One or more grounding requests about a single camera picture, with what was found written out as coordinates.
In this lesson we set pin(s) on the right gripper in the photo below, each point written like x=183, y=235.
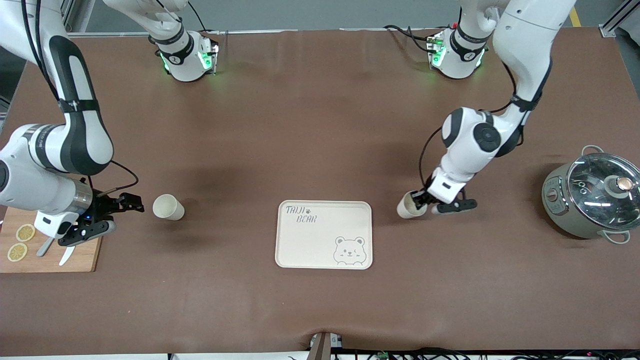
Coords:
x=104, y=205

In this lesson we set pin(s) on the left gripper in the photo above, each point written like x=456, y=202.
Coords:
x=421, y=198

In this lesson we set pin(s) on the white plastic cup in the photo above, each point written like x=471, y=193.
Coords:
x=409, y=207
x=167, y=207

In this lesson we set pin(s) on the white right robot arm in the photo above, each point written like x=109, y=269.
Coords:
x=80, y=140

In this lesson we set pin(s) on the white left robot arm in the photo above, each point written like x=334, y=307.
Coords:
x=525, y=40

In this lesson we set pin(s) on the cream bear print tray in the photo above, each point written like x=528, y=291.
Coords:
x=310, y=240

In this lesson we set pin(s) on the wooden cutting board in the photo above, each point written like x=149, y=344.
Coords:
x=85, y=257

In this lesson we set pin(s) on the white plastic knife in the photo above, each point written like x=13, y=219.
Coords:
x=66, y=256

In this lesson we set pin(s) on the grey plastic knife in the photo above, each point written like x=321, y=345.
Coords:
x=44, y=248

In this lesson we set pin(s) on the yellow lemon slice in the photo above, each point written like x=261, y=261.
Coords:
x=25, y=232
x=17, y=252

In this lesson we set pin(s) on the pale green electric pot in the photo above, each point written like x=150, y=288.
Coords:
x=557, y=210

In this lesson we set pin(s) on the brown table cover sheet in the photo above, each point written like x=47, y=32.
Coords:
x=320, y=125

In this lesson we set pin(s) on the glass pot lid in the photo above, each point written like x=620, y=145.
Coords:
x=595, y=190

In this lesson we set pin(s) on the metal table edge bracket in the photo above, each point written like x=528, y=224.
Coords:
x=322, y=347

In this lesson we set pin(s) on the aluminium frame profile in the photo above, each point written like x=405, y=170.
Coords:
x=67, y=15
x=612, y=25

